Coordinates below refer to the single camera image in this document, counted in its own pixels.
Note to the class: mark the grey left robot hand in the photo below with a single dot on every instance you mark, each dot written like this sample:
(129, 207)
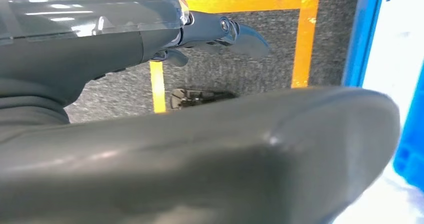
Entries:
(198, 166)

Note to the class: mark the robot's left foot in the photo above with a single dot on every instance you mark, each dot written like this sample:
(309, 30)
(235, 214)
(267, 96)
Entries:
(198, 98)

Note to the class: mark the blue metal shelf rack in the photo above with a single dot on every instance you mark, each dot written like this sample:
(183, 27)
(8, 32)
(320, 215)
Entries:
(362, 33)

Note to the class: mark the white plastic bin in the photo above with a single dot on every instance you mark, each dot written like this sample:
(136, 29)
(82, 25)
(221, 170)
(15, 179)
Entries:
(397, 33)

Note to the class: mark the blue plastic bin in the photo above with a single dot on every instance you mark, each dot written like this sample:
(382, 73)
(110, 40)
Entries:
(412, 142)

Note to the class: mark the yellow floor tape square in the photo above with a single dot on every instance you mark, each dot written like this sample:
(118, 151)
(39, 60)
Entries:
(304, 50)

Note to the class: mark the left robot arm sleeve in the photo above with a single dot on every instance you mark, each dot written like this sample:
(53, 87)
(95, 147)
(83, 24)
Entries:
(26, 116)

